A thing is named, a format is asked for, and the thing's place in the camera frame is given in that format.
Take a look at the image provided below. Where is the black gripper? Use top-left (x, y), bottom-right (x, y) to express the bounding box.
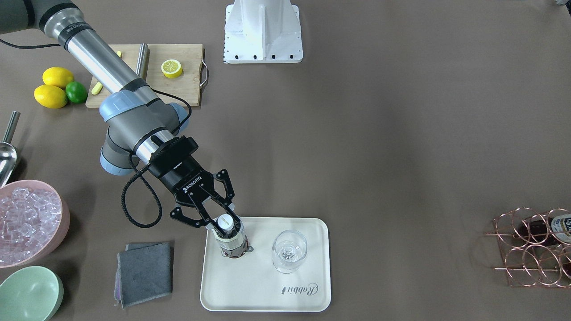
top-left (149, 136), bottom-right (235, 231)

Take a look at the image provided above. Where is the tea bottle white cap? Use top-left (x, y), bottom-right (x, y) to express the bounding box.
top-left (214, 214), bottom-right (249, 259)

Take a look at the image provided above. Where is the copper wire bottle basket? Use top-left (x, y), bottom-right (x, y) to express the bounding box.
top-left (486, 207), bottom-right (571, 290)

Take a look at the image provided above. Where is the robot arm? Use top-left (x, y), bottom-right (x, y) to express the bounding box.
top-left (1, 0), bottom-right (242, 239)

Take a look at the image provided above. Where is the grey folded cloth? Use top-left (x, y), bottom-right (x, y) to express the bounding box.
top-left (114, 242), bottom-right (173, 309)

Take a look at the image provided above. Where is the cream rabbit tray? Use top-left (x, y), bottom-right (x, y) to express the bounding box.
top-left (200, 217), bottom-right (332, 312)

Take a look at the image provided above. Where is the clear wine glass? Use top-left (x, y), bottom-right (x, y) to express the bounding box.
top-left (272, 229), bottom-right (308, 274)

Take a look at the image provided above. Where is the wooden cutting board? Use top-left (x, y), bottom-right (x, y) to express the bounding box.
top-left (85, 43), bottom-right (204, 108)

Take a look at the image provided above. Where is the half lemon slice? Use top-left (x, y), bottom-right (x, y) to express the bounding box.
top-left (161, 59), bottom-right (183, 79)

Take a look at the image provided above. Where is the steel muddler black tip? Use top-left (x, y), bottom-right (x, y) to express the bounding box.
top-left (135, 43), bottom-right (150, 80)

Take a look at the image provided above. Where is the yellow plastic knife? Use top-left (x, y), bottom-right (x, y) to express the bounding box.
top-left (91, 50), bottom-right (122, 95)

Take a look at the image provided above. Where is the green lime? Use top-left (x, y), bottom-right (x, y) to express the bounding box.
top-left (65, 81), bottom-right (88, 104)

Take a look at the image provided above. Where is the pink bowl of ice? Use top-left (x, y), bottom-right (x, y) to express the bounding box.
top-left (0, 180), bottom-right (70, 268)

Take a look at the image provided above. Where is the yellow lemon lower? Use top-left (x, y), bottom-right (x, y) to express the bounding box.
top-left (34, 85), bottom-right (68, 108)

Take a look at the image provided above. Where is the yellow lemon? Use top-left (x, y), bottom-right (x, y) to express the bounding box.
top-left (41, 66), bottom-right (74, 89)
top-left (34, 85), bottom-right (68, 108)

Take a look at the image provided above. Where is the yellow lemon upper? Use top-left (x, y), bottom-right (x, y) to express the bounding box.
top-left (41, 66), bottom-right (74, 89)

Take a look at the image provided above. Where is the steel ice scoop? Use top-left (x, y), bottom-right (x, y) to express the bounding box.
top-left (0, 111), bottom-right (21, 187)

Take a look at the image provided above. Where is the green empty bowl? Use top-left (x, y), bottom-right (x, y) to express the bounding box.
top-left (0, 266), bottom-right (64, 321)

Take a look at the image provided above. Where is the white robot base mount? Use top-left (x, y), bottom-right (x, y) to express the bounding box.
top-left (223, 0), bottom-right (304, 64)

